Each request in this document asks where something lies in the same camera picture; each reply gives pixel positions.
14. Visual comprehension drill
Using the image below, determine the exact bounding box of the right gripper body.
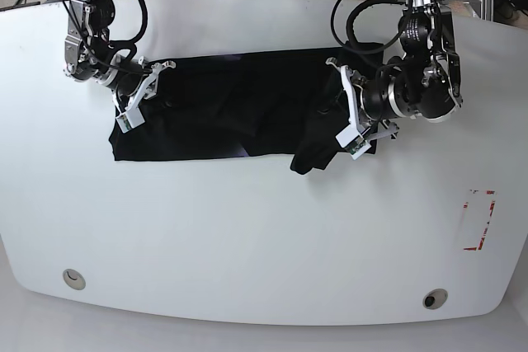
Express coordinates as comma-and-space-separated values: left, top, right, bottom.
112, 60, 177, 115

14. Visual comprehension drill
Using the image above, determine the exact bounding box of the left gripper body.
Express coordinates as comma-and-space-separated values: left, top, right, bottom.
325, 57, 399, 147

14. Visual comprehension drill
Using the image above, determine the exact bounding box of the black printed t-shirt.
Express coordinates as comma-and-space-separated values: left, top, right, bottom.
107, 41, 387, 176

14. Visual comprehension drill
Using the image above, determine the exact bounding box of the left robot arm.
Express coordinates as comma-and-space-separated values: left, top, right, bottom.
326, 0, 463, 159

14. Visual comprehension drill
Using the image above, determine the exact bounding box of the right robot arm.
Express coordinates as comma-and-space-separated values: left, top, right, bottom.
64, 0, 176, 111

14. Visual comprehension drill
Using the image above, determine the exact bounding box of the red tape rectangle marking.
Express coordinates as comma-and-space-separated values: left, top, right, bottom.
458, 190, 497, 251

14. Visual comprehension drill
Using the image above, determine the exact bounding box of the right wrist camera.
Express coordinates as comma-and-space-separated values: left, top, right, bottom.
115, 108, 145, 134

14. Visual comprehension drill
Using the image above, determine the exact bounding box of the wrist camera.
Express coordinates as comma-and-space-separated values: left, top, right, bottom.
115, 108, 145, 134
336, 124, 371, 160

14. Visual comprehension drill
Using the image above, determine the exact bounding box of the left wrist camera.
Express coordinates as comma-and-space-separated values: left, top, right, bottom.
336, 124, 371, 160

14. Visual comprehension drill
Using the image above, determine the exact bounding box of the left table cable grommet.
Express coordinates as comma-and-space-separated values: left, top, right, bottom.
63, 269, 86, 291

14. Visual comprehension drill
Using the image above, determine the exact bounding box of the table cable grommet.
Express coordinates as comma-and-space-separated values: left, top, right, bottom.
63, 269, 86, 291
422, 289, 449, 310

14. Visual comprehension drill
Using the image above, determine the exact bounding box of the right table cable grommet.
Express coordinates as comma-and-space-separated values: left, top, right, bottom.
422, 289, 449, 310

